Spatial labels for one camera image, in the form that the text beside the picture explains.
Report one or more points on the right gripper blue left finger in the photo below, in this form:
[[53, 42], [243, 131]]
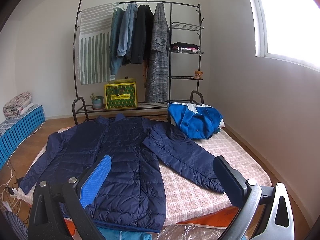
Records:
[[93, 180]]

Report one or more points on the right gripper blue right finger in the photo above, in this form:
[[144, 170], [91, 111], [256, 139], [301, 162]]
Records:
[[232, 181]]

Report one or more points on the navy quilted puffer jacket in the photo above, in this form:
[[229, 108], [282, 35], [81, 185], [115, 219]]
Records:
[[133, 194]]

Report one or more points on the black metal clothes rack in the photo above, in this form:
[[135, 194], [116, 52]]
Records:
[[137, 71]]

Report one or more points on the folded clothes on shelf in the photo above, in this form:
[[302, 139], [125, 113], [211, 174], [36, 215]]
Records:
[[181, 47]]

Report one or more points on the teal garment at bed foot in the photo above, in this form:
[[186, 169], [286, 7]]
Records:
[[124, 235]]

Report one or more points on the pink checked bed mattress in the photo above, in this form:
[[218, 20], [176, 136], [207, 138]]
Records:
[[184, 199]]

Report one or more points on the clear plastic sheet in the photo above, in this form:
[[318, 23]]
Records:
[[188, 232]]

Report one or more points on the blue and white jacket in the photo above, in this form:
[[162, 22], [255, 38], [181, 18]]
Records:
[[196, 121]]

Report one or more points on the small potted plant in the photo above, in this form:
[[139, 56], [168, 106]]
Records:
[[97, 101]]

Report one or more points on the blue slatted crate row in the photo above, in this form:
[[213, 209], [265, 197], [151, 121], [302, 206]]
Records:
[[15, 130]]

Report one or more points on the yellow green patterned bag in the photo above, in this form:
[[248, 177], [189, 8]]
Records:
[[121, 94]]

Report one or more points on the floral folded quilt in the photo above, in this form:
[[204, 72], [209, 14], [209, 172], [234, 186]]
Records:
[[16, 105]]

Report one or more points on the brown teddy bear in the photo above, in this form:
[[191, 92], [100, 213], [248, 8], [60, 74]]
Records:
[[198, 75]]

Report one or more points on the grey plaid long coat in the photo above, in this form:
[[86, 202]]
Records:
[[158, 69]]

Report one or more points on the green striped white towel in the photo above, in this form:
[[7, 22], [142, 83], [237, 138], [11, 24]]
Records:
[[94, 58]]

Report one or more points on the teal denim shirt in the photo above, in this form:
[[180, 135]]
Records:
[[115, 62]]

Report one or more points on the window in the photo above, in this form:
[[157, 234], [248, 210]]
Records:
[[287, 30]]

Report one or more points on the black hanging jacket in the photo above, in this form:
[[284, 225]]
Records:
[[141, 45]]

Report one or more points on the blue denim jacket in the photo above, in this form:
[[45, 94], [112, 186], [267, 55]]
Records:
[[126, 33]]

